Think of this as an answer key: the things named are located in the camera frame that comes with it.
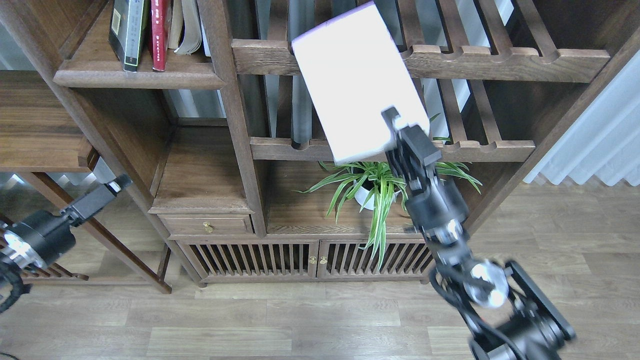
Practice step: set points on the brass cabinet door knobs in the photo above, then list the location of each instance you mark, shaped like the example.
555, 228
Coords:
318, 260

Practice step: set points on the beige upright book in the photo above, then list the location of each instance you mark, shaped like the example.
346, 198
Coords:
176, 25

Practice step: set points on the white pale cover book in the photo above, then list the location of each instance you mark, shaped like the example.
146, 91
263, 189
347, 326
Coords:
353, 72

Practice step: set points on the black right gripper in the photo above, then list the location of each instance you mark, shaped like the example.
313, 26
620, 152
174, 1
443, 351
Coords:
435, 206

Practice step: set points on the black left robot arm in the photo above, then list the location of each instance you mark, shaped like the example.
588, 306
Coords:
12, 277

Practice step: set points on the brass drawer knob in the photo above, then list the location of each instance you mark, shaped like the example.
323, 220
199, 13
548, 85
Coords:
207, 227

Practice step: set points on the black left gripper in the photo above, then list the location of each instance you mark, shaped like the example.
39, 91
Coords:
42, 237

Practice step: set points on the red cover book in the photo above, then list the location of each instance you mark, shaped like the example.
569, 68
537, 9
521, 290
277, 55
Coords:
160, 19

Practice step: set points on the green spider plant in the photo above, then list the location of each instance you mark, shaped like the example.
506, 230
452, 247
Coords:
344, 174

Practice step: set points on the white curtain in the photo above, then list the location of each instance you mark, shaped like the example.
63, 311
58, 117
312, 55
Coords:
604, 142

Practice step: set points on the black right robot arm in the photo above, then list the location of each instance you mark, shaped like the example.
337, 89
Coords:
508, 315

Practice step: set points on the green and black book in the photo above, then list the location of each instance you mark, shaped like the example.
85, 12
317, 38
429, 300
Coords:
127, 31

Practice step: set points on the dark wooden bookshelf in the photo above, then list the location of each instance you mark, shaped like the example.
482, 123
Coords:
210, 139

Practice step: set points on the worn grey upright book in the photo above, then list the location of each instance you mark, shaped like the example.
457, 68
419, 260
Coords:
192, 34

